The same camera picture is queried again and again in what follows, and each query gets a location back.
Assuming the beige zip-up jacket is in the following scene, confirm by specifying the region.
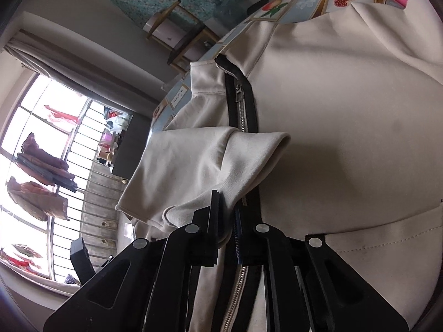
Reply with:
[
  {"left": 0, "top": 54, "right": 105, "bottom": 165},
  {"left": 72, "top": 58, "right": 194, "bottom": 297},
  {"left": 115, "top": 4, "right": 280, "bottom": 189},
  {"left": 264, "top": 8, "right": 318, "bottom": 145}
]
[{"left": 116, "top": 0, "right": 442, "bottom": 327}]

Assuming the pink hanging laundry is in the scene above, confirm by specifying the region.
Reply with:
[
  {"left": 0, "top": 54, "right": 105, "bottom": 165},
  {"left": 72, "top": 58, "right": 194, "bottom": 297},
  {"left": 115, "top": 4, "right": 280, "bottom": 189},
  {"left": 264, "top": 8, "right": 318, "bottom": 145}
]
[{"left": 6, "top": 133, "right": 77, "bottom": 222}]

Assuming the wooden chair dark seat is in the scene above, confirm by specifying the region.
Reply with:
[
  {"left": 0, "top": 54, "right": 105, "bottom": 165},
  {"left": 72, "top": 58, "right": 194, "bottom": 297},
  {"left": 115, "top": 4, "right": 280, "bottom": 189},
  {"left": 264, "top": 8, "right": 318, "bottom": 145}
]
[{"left": 146, "top": 0, "right": 220, "bottom": 76}]

